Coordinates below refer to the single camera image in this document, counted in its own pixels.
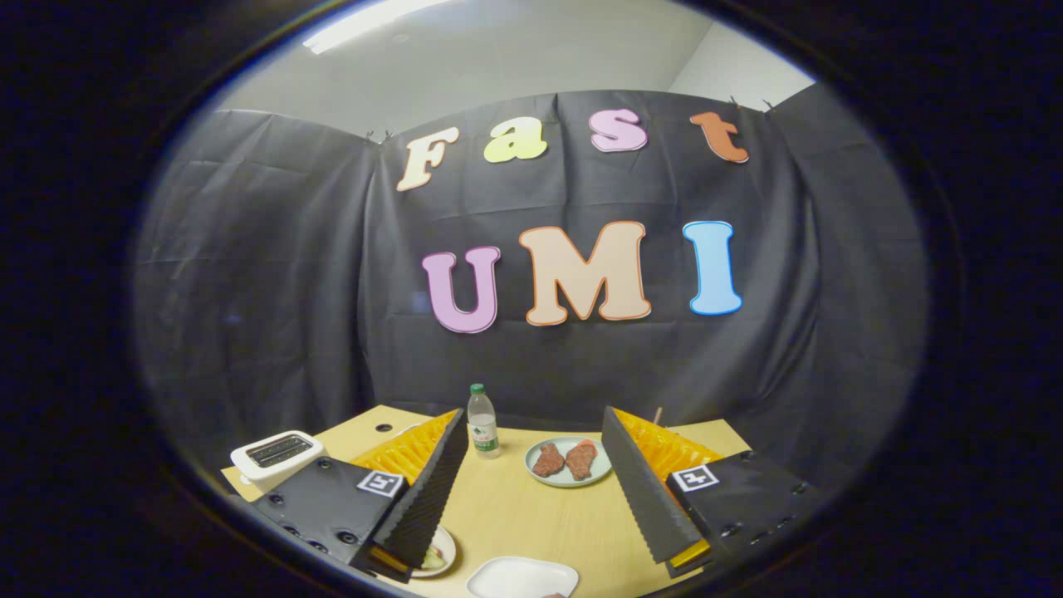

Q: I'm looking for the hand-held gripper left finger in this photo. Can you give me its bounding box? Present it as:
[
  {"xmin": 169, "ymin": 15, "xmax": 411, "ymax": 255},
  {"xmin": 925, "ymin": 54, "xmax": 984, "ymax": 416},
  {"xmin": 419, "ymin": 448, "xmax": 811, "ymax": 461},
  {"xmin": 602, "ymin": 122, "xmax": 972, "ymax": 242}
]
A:
[{"xmin": 249, "ymin": 407, "xmax": 470, "ymax": 584}]

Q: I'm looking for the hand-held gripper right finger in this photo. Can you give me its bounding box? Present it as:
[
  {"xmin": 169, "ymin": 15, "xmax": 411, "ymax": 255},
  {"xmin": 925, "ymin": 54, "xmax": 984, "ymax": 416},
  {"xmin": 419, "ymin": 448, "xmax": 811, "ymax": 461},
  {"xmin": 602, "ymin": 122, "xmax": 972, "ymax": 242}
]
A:
[{"xmin": 600, "ymin": 405, "xmax": 823, "ymax": 580}]

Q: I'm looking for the large round white plate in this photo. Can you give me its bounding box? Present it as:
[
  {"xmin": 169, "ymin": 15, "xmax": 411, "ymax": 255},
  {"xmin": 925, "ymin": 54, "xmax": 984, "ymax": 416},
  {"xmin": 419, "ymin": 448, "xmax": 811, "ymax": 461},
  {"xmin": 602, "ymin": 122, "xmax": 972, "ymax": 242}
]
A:
[{"xmin": 411, "ymin": 525, "xmax": 458, "ymax": 579}]

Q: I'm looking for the clear plastic water bottle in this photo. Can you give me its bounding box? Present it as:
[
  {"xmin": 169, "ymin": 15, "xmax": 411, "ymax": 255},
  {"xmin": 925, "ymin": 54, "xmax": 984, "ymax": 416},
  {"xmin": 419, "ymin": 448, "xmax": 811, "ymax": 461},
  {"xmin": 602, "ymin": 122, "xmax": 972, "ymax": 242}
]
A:
[{"xmin": 467, "ymin": 383, "xmax": 502, "ymax": 460}]

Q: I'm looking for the small light blue plate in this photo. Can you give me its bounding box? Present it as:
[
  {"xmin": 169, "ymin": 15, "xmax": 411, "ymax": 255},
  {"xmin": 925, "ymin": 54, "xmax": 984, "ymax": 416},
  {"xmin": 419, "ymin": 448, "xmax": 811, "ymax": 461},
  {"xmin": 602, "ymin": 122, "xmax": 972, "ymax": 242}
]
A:
[{"xmin": 524, "ymin": 436, "xmax": 613, "ymax": 488}]

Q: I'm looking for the small white square plate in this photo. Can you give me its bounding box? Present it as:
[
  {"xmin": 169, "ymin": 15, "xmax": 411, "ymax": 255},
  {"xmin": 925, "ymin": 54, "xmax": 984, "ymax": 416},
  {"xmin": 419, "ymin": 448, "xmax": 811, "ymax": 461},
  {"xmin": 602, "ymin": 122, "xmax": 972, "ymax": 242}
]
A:
[{"xmin": 466, "ymin": 556, "xmax": 580, "ymax": 598}]

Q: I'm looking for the white toaster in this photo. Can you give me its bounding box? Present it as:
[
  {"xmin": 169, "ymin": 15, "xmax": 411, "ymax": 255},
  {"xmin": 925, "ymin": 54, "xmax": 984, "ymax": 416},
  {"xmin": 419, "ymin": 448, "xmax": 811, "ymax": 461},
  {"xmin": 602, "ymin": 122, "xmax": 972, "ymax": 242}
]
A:
[{"xmin": 230, "ymin": 430, "xmax": 326, "ymax": 493}]

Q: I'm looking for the black backdrop cloth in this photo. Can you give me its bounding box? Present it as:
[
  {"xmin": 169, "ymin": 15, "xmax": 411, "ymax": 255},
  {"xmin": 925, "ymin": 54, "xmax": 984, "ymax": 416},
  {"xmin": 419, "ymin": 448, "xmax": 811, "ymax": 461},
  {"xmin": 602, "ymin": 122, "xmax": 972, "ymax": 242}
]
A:
[{"xmin": 133, "ymin": 83, "xmax": 927, "ymax": 491}]

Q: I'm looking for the ceiling light panel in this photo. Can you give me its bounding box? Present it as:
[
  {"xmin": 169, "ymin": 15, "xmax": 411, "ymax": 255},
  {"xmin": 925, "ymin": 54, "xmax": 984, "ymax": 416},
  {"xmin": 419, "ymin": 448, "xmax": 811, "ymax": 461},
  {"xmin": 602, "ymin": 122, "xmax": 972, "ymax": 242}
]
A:
[{"xmin": 303, "ymin": 0, "xmax": 453, "ymax": 56}]

